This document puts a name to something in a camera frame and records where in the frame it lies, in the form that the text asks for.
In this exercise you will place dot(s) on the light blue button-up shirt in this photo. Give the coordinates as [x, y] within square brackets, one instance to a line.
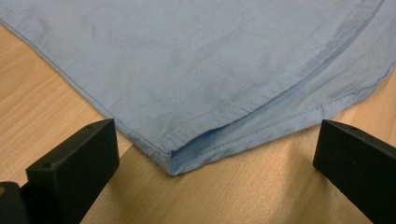
[193, 68]

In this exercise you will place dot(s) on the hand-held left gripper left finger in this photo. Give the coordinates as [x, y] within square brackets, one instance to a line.
[71, 168]

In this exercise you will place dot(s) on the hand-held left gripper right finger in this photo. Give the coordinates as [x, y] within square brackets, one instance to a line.
[358, 165]

